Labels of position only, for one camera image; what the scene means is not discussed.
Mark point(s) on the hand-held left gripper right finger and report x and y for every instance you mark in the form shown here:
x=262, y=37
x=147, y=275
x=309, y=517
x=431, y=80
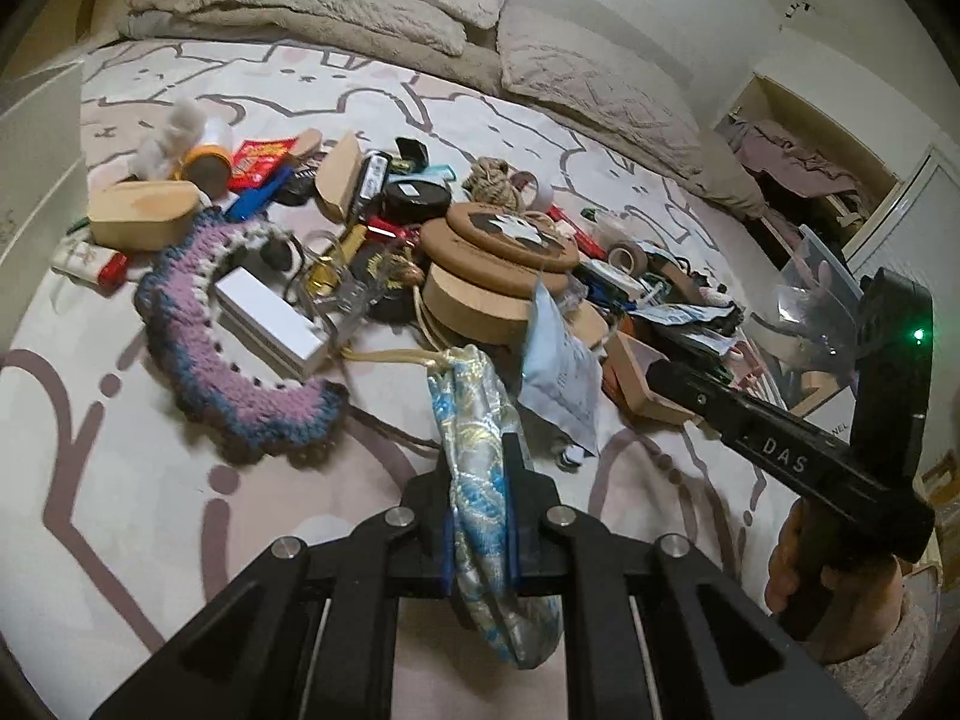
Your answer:
x=529, y=532

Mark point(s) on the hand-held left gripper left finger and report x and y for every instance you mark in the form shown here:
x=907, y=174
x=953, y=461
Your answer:
x=431, y=547

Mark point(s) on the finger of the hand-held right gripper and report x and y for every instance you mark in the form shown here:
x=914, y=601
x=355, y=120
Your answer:
x=690, y=390

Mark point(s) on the blue gold brocade pouch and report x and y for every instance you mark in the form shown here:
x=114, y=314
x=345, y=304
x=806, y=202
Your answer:
x=480, y=465

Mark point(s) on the purple blue crochet piece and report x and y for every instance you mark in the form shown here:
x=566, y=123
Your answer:
x=195, y=315

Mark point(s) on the white storage container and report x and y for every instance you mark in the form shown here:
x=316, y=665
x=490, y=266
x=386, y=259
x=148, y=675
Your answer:
x=37, y=157

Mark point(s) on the person's right forearm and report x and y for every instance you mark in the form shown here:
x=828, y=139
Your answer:
x=889, y=660

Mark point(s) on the person's right hand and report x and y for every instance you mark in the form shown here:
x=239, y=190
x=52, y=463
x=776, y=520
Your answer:
x=855, y=592

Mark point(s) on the brown cardboard box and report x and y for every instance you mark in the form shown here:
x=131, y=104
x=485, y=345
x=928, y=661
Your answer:
x=645, y=390

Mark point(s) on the clear plastic bin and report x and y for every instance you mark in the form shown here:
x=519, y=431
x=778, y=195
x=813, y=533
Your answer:
x=817, y=292

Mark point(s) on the blue face mask packet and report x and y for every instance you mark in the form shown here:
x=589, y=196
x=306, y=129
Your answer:
x=559, y=371

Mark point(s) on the brown tape roll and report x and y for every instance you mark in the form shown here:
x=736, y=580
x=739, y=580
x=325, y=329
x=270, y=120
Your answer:
x=628, y=256

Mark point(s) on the round wooden box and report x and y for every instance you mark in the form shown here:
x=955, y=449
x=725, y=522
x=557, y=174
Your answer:
x=469, y=311

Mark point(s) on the cork panda coaster stack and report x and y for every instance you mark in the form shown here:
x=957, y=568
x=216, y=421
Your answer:
x=499, y=240

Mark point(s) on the open closet with clothes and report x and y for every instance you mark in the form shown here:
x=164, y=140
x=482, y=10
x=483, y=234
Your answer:
x=810, y=165

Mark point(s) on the white tape roll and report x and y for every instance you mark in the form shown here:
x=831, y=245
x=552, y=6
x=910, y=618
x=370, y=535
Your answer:
x=534, y=191

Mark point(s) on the clear plastic holder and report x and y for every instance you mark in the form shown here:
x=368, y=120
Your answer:
x=341, y=296

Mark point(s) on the white rectangular box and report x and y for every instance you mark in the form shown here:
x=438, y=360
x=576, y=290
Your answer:
x=270, y=315

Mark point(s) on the twine ball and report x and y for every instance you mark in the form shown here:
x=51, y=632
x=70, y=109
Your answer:
x=491, y=180

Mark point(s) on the printed bed sheet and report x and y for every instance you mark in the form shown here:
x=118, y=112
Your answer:
x=150, y=465

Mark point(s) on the beige quilted pillow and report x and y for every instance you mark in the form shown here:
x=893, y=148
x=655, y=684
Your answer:
x=592, y=82

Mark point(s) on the black round tin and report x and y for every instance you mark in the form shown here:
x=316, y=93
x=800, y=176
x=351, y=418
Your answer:
x=416, y=201

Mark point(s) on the small open black box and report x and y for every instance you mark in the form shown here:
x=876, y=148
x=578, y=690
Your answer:
x=411, y=154

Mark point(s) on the tilted rounded wooden box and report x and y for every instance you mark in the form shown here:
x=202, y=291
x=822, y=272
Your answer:
x=341, y=176

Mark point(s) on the blue plastic item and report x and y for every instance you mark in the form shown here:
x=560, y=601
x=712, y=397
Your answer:
x=259, y=199

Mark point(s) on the beige folded blanket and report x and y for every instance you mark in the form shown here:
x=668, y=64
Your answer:
x=480, y=60

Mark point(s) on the red snack packet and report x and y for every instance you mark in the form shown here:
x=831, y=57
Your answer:
x=259, y=161

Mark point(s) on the white tube red cap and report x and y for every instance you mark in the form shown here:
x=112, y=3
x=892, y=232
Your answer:
x=86, y=262

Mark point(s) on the white plush toy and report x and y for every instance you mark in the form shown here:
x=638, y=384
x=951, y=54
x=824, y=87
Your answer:
x=176, y=131

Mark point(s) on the long beige pillow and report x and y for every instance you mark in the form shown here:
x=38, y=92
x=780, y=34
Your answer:
x=315, y=11

